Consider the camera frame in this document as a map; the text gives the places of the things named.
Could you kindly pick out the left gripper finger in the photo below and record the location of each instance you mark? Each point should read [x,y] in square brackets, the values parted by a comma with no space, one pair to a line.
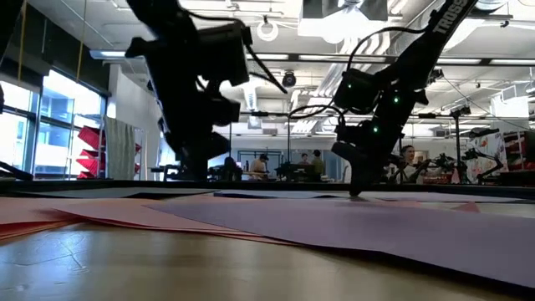
[219,145]
[194,163]

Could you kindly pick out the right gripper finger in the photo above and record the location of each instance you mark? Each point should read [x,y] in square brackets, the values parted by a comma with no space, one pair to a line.
[363,177]

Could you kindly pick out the pink paper sheet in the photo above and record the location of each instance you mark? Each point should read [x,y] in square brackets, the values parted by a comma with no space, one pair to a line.
[125,213]
[468,207]

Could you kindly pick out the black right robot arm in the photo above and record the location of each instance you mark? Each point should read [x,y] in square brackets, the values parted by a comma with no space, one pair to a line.
[422,54]

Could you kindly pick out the person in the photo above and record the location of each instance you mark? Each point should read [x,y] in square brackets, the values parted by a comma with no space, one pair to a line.
[318,162]
[409,162]
[259,165]
[232,168]
[304,159]

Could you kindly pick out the small black monitor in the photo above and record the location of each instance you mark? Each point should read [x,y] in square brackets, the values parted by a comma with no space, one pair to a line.
[299,172]

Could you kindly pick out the grey curtain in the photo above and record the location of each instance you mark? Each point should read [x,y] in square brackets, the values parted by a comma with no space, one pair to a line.
[120,150]

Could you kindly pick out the red angled rack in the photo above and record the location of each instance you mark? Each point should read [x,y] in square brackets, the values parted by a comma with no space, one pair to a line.
[90,138]

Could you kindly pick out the background robot arms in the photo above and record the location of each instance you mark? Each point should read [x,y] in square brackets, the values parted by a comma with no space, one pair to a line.
[480,156]

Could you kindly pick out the floral patterned cloth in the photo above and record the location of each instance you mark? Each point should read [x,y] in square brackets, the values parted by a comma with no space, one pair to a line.
[487,150]

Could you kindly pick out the large glass window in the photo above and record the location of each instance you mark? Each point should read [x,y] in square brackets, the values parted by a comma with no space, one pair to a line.
[54,142]

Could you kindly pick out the red storage shelf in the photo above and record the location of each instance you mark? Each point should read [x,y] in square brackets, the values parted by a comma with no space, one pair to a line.
[516,150]

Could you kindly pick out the white hanging box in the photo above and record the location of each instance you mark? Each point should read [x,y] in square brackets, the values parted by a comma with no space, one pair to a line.
[510,106]

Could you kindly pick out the black ceiling track bar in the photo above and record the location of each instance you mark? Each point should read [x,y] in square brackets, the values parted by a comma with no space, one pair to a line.
[493,16]

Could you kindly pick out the black slanted bar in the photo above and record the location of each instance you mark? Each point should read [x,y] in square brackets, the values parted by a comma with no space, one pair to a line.
[13,170]

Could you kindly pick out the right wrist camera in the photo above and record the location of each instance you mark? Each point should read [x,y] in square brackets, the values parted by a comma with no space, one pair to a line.
[353,131]

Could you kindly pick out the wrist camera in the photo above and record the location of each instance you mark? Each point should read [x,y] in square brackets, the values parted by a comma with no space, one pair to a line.
[223,54]
[353,131]

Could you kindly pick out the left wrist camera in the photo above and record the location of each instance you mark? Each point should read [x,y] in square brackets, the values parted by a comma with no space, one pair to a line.
[223,54]

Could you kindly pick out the black frame stand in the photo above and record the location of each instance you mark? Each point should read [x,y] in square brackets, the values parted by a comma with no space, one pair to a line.
[458,142]
[288,138]

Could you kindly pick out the black stand-mounted camera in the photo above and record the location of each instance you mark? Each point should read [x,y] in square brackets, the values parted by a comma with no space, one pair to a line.
[460,110]

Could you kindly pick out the black ceiling camera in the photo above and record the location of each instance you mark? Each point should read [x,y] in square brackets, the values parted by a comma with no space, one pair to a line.
[288,79]
[436,75]

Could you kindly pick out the silver round air duct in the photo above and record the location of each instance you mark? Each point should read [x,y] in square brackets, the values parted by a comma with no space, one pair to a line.
[464,37]

